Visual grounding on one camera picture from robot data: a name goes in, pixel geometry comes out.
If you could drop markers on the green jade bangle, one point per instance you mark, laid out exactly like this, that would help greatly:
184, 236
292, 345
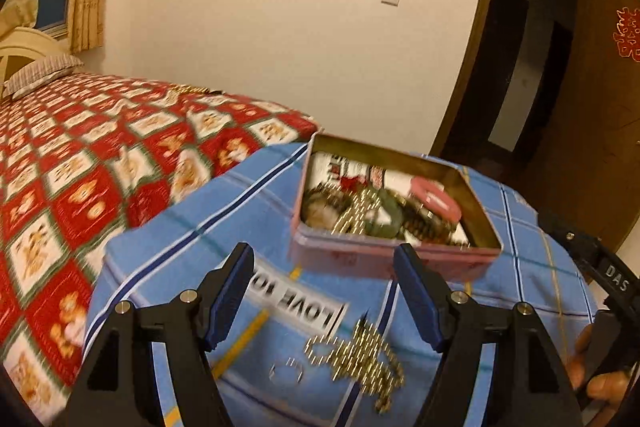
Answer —
386, 214

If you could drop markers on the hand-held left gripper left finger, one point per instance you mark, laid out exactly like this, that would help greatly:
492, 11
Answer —
231, 302

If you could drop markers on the cream wooden headboard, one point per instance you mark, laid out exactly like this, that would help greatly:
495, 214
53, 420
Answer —
22, 44

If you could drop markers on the pink tin box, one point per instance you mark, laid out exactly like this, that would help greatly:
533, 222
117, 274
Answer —
380, 259

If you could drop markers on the red printed bedsheet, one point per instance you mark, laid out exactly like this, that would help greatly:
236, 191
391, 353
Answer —
90, 167

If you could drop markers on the blue checked blanket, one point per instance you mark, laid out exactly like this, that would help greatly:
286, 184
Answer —
200, 227

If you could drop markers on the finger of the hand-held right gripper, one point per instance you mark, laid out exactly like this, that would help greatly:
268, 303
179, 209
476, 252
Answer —
562, 232

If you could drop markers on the person's right hand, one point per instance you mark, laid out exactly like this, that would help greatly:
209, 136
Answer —
607, 387

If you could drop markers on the red paper door decoration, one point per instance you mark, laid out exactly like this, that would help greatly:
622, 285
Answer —
629, 34

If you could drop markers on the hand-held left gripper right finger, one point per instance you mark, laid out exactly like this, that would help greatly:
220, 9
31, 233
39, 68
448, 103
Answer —
419, 302

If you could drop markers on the brown door frame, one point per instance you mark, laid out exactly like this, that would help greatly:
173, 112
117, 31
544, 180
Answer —
475, 32

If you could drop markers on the striped pillow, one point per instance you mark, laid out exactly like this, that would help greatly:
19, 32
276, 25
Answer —
42, 74

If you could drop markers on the brown wooden door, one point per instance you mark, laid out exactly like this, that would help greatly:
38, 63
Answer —
580, 117

